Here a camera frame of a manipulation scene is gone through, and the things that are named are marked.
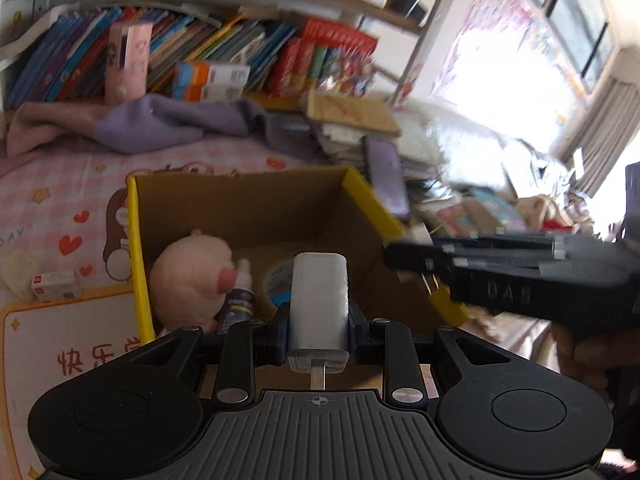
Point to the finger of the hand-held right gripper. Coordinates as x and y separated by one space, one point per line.
415 257

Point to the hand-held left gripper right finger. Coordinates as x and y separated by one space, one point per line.
357 335

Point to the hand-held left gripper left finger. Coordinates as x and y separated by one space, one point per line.
281 335

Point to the white power adapter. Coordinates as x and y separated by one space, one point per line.
320 305

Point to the blue white spray bottle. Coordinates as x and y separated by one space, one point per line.
240 305

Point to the clear tape roll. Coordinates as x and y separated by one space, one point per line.
275 280

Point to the pink plush toy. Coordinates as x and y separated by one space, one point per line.
185 280

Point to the yellow-edged cardboard box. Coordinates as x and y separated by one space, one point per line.
250 210

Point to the purple phone case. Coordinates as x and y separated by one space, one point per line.
387 180

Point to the teal picture book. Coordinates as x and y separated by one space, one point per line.
495 205

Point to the white fluffy blanket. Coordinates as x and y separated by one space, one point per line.
450 130

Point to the pile of papers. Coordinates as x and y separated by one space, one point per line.
340 145

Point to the wooden board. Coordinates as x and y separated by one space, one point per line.
350 110

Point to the grey curtain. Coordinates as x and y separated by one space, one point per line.
605 125

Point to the row of red books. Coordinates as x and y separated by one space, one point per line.
325 55

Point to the small red white box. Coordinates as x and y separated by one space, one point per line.
52 285

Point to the purple cloth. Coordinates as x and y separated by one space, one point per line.
165 125

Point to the orange blue white box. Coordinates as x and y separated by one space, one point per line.
210 80

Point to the pink printed bed sheet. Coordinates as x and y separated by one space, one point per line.
60 185

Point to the window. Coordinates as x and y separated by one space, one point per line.
585 5

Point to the pink carton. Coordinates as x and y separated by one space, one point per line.
125 80

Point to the pink cloth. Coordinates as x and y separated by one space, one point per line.
45 120

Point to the row of colourful books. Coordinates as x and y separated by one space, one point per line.
75 60

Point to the wall poster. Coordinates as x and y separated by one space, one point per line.
500 20

